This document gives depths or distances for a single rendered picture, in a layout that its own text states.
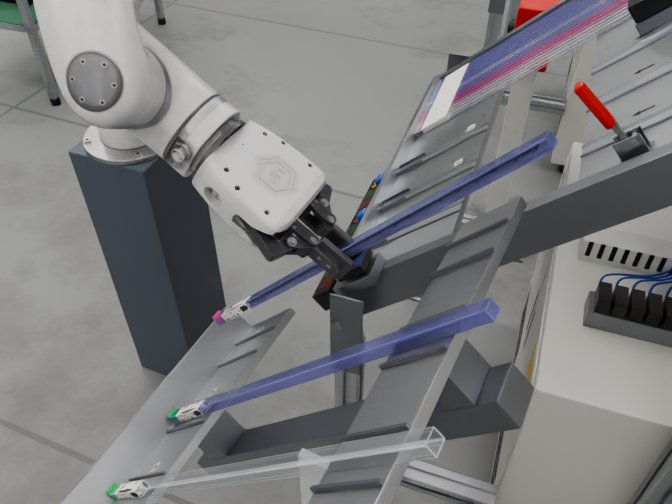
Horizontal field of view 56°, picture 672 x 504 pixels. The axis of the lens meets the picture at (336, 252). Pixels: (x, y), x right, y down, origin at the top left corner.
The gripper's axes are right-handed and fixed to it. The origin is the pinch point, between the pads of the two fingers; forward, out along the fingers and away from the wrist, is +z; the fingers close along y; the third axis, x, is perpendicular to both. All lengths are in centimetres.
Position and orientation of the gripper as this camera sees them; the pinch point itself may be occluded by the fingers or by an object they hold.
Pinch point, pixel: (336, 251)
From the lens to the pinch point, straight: 63.8
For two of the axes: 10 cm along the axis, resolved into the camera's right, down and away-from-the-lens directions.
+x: -4.8, 4.5, 7.5
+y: 4.5, -6.1, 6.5
